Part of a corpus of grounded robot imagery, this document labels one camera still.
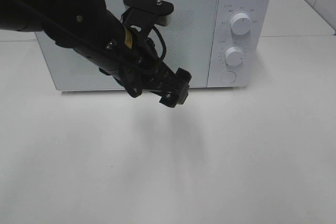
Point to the upper white power knob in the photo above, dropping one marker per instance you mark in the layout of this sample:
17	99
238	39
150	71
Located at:
240	22

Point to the lower white timer knob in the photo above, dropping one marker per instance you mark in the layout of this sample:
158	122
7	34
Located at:
234	56

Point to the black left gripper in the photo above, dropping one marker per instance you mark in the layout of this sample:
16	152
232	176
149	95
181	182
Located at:
132	58

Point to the round white door button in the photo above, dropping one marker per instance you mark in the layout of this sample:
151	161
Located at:
228	78

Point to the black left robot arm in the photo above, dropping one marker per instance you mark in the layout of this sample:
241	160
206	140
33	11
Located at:
74	24

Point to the white microwave oven body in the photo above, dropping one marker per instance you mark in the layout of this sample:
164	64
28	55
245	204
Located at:
214	40

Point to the white microwave door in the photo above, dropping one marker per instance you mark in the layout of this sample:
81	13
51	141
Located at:
188	37

